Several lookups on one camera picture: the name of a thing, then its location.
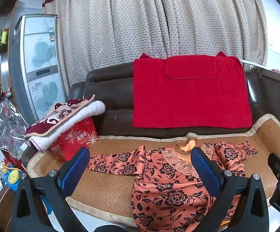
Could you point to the yellow bottle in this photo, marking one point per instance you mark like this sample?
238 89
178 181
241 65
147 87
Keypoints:
4 35

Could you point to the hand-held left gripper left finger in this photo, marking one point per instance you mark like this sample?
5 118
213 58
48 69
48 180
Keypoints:
75 168

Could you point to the folded maroon and white quilt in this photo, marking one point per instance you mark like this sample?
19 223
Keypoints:
65 123

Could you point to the brown leather sofa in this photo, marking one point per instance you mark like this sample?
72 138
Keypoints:
111 116

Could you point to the beige dotted curtain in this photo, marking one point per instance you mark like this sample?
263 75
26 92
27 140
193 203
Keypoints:
142 21

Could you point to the red gift box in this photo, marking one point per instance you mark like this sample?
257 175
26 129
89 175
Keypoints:
78 140

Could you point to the clear plastic sheet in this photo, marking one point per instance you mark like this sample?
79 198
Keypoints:
5 125

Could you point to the white pipe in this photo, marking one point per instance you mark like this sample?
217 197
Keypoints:
252 64

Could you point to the orange floral blouse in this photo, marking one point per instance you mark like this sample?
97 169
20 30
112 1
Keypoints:
169 198

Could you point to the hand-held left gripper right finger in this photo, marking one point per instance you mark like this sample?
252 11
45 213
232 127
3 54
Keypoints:
206 169

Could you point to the red towel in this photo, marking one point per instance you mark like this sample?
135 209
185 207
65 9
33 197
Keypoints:
190 99

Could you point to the yellow and blue toy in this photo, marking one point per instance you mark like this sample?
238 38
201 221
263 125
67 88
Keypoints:
11 177

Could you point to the woven rattan sofa mat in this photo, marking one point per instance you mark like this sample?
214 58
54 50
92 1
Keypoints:
108 195

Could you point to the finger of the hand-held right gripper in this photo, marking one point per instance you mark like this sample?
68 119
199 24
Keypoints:
276 163

